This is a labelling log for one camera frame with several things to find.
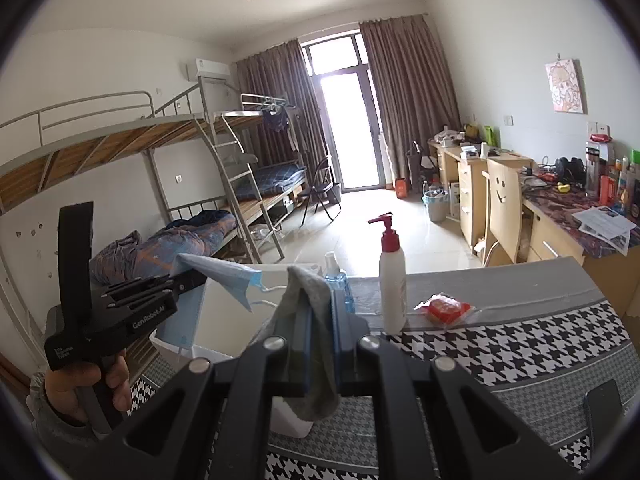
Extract grey sock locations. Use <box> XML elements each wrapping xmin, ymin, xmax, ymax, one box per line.
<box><xmin>250</xmin><ymin>266</ymin><xmax>340</xmax><ymax>422</ymax></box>

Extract blue surgical mask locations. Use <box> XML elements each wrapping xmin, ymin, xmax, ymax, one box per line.
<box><xmin>157</xmin><ymin>254</ymin><xmax>270</xmax><ymax>348</ymax></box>

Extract person's left hand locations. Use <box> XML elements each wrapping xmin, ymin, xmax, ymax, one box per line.
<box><xmin>44</xmin><ymin>350</ymin><xmax>132</xmax><ymax>422</ymax></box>

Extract blue sanitizer bottle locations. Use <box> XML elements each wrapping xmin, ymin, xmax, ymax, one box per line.
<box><xmin>324</xmin><ymin>252</ymin><xmax>355</xmax><ymax>313</ymax></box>

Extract white pump bottle red cap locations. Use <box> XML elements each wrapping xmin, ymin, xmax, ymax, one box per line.
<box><xmin>369</xmin><ymin>212</ymin><xmax>407</xmax><ymax>335</ymax></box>

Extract blue plaid quilt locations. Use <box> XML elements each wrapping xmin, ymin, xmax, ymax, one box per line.
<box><xmin>89</xmin><ymin>210</ymin><xmax>236</xmax><ymax>286</ymax></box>

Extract white styrofoam box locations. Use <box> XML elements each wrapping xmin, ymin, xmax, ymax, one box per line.
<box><xmin>150</xmin><ymin>261</ymin><xmax>324</xmax><ymax>439</ymax></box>

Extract red snack packet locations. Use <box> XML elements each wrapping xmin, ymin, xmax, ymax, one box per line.
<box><xmin>413</xmin><ymin>294</ymin><xmax>475</xmax><ymax>328</ymax></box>

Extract black folding chair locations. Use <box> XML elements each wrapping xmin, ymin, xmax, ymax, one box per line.
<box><xmin>299</xmin><ymin>155</ymin><xmax>342</xmax><ymax>226</ymax></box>

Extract orange bag by door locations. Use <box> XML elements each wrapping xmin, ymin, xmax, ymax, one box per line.
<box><xmin>394</xmin><ymin>178</ymin><xmax>409</xmax><ymax>200</ymax></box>

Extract white trash bucket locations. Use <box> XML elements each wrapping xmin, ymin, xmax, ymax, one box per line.
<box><xmin>422</xmin><ymin>188</ymin><xmax>449</xmax><ymax>223</ymax></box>

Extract glass balcony door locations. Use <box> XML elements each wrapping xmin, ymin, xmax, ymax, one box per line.
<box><xmin>303</xmin><ymin>30</ymin><xmax>386</xmax><ymax>192</ymax></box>

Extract far metal bunk bed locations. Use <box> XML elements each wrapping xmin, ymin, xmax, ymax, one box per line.
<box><xmin>215</xmin><ymin>92</ymin><xmax>307</xmax><ymax>247</ymax></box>

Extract metal bunk bed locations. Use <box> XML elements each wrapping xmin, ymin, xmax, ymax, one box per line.
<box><xmin>215</xmin><ymin>92</ymin><xmax>307</xmax><ymax>247</ymax></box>
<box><xmin>1</xmin><ymin>76</ymin><xmax>262</xmax><ymax>324</ymax></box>

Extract far wooden desk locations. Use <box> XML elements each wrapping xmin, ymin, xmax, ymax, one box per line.
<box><xmin>428</xmin><ymin>141</ymin><xmax>534</xmax><ymax>248</ymax></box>

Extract wooden desk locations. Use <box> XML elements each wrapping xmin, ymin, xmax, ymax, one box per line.
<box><xmin>428</xmin><ymin>141</ymin><xmax>534</xmax><ymax>248</ymax></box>
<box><xmin>522</xmin><ymin>173</ymin><xmax>640</xmax><ymax>319</ymax></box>

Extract near metal bunk bed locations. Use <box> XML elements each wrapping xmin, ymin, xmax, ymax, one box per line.
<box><xmin>1</xmin><ymin>76</ymin><xmax>262</xmax><ymax>324</ymax></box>

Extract wooden chair smiley face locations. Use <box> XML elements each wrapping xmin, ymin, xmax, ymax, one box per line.
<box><xmin>484</xmin><ymin>160</ymin><xmax>523</xmax><ymax>266</ymax></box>

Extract houndstooth patterned table mat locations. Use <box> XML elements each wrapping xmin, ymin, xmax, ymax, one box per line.
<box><xmin>114</xmin><ymin>258</ymin><xmax>639</xmax><ymax>479</ymax></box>

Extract right brown curtain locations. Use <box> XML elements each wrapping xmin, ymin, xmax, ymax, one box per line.
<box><xmin>359</xmin><ymin>14</ymin><xmax>461</xmax><ymax>179</ymax></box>

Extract brown curtain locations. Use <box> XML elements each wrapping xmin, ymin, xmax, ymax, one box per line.
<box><xmin>359</xmin><ymin>14</ymin><xmax>461</xmax><ymax>179</ymax></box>
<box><xmin>234</xmin><ymin>39</ymin><xmax>331</xmax><ymax>187</ymax></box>

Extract left brown curtain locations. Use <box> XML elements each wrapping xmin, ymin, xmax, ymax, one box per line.
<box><xmin>234</xmin><ymin>39</ymin><xmax>331</xmax><ymax>187</ymax></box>

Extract near wooden desk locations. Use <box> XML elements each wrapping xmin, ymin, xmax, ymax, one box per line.
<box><xmin>522</xmin><ymin>173</ymin><xmax>640</xmax><ymax>319</ymax></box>

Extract white air conditioner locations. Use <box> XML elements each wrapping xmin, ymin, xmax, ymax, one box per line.
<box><xmin>186</xmin><ymin>58</ymin><xmax>231</xmax><ymax>81</ymax></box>

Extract printed papers on desk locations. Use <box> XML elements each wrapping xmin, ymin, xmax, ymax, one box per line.
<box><xmin>572</xmin><ymin>206</ymin><xmax>638</xmax><ymax>256</ymax></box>

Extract black smartphone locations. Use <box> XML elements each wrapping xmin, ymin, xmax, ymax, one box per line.
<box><xmin>584</xmin><ymin>379</ymin><xmax>623</xmax><ymax>454</ymax></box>

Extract pink anime wall picture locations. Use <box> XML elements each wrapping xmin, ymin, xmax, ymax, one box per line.
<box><xmin>544</xmin><ymin>58</ymin><xmax>585</xmax><ymax>114</ymax></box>

